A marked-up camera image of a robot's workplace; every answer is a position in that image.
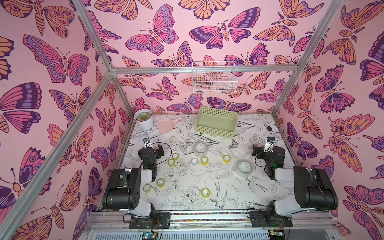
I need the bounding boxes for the small clear tape roll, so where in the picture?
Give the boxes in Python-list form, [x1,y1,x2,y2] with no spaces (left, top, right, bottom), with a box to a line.
[191,158,199,166]

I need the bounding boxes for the yellow tape roll front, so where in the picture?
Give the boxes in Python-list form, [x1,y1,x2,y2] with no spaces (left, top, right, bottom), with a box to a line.
[201,188,211,198]

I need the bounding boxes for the light green plastic storage basket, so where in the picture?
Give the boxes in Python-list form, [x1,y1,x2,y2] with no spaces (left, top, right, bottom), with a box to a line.
[195,107,238,138]

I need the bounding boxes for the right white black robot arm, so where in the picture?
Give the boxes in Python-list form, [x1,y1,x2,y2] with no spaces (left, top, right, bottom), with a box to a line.
[246,145,339,229]

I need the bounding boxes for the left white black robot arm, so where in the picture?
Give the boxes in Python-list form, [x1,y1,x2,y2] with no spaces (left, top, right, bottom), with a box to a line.
[102,142,171,231]

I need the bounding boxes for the yellow tape roll left pair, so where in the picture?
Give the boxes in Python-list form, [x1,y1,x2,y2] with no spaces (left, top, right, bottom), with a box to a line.
[168,159,176,167]

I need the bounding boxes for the pink plastic scoop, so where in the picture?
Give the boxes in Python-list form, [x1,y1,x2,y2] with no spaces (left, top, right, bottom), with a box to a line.
[156,117,183,135]

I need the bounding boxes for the white pot with succulent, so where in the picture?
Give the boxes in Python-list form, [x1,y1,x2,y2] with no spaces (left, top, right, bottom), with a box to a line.
[134,109,153,130]

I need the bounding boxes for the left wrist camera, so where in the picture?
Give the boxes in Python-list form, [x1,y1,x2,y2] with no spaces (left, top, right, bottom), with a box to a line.
[143,138,151,148]

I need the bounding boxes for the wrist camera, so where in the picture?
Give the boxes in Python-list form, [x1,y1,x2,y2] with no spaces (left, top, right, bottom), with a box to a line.
[143,138,151,148]
[265,137,275,151]

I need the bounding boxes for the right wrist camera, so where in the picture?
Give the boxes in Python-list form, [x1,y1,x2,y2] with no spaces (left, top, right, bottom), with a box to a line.
[265,137,275,151]

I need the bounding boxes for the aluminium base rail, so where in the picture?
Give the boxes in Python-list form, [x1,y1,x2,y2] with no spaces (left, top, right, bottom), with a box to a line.
[81,210,342,240]

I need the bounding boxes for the white wire wall basket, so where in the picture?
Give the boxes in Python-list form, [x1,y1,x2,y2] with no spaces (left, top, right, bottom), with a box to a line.
[191,61,238,95]

